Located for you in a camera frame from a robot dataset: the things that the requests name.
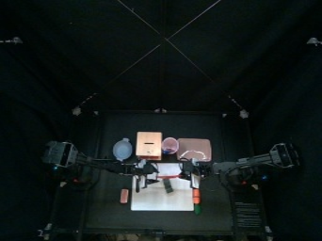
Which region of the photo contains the white plastic cutting board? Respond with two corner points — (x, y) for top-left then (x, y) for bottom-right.
(130, 163), (197, 212)

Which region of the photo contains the pink rectangular plate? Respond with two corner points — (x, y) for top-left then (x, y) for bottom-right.
(176, 137), (213, 163)

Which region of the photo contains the salmon nigiri toy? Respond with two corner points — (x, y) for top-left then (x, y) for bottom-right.
(119, 187), (130, 205)

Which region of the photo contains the orange toy carrot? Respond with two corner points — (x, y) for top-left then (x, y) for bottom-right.
(191, 187), (203, 217)

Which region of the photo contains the pale blue measuring bowl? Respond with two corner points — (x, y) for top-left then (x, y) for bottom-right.
(112, 137), (135, 162)

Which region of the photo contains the wooden box with slot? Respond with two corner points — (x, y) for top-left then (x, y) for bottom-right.
(135, 131), (163, 161)

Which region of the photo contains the black printed label sheet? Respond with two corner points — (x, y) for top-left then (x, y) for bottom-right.
(233, 201), (265, 230)

